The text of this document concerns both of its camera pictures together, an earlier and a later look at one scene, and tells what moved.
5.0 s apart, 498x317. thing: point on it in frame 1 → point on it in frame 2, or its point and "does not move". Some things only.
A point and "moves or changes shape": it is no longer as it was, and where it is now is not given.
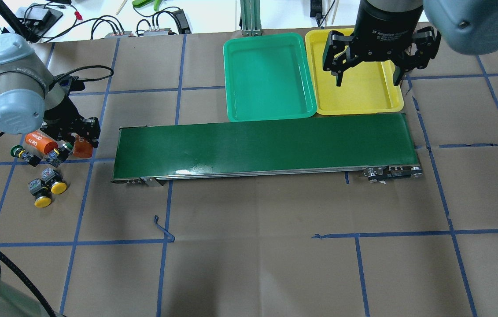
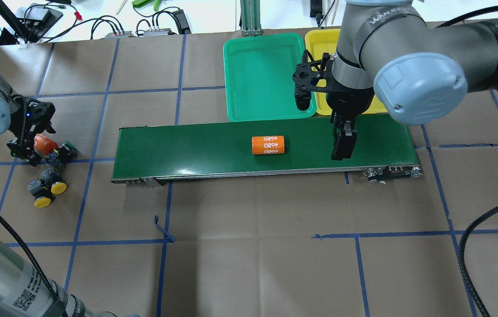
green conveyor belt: (365, 148) does not move
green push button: (18, 151) moves or changes shape
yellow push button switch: (54, 178) does not move
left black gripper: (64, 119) → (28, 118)
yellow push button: (41, 191) does not move
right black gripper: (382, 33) → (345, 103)
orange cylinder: (41, 142) does not move
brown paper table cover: (443, 244) does not move
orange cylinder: (82, 148) → (268, 145)
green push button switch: (64, 149) does not move
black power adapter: (182, 22) does not move
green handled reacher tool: (139, 3) does not move
